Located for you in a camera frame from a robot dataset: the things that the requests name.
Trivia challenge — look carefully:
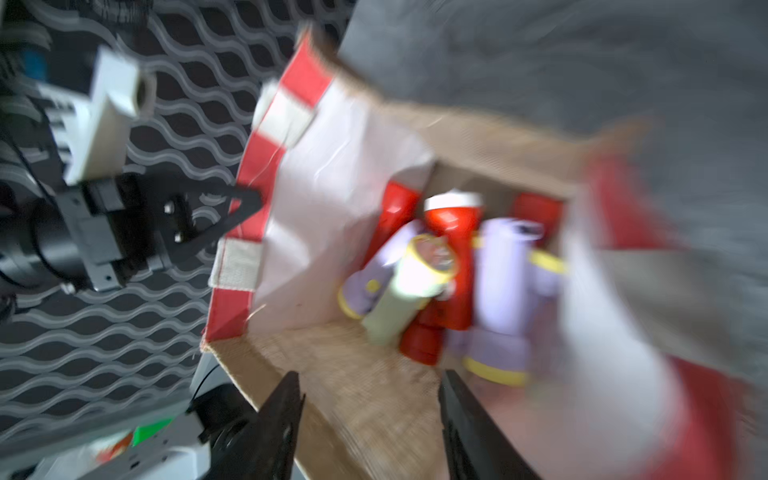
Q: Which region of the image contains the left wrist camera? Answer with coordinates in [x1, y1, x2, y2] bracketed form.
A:
[34, 47, 157, 186]

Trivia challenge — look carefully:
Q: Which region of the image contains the purple flashlight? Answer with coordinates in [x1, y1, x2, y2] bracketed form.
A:
[463, 218, 543, 387]
[529, 249, 566, 298]
[337, 219, 425, 320]

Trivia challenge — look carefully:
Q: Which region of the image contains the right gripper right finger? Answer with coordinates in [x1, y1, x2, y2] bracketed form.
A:
[438, 370, 540, 480]

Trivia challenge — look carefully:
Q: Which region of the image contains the green flashlight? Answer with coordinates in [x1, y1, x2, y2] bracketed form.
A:
[362, 234, 458, 346]

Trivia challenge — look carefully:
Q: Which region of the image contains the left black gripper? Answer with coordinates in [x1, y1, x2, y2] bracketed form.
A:
[53, 173, 263, 291]

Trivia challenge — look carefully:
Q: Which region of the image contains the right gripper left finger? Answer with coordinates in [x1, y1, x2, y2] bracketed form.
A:
[204, 371, 305, 479]

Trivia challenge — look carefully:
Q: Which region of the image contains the red flashlight top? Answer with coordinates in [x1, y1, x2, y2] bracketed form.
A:
[510, 193, 564, 248]

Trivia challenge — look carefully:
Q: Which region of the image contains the red jute Christmas tote bag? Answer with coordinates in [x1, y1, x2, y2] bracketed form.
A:
[204, 27, 767, 479]

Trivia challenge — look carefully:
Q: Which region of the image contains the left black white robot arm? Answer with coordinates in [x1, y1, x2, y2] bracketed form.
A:
[1, 46, 264, 309]

